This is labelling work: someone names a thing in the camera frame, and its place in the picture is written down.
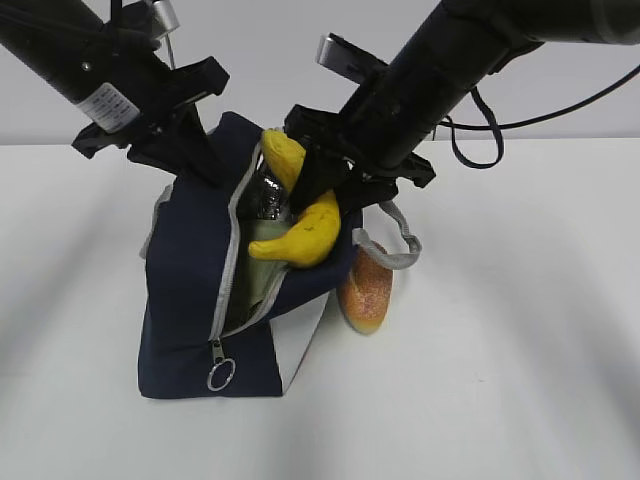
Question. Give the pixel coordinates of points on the navy and white lunch bag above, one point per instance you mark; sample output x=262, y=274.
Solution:
x=193, y=341

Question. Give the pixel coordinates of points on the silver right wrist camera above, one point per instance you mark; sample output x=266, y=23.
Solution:
x=346, y=59

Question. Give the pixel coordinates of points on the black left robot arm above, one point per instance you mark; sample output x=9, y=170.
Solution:
x=111, y=72

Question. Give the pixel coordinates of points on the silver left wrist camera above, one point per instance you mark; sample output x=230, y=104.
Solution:
x=156, y=19

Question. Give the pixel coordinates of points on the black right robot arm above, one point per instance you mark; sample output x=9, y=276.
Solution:
x=462, y=42

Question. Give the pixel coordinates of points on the yellow banana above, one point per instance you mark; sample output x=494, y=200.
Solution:
x=310, y=240

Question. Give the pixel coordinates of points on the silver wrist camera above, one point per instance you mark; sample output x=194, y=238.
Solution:
x=156, y=19
x=346, y=59

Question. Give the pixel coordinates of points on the green lid glass food container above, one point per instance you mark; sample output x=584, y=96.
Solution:
x=264, y=214

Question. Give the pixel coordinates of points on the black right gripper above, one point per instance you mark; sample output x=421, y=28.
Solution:
x=334, y=153

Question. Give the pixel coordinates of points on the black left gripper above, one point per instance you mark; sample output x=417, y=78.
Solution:
x=151, y=113

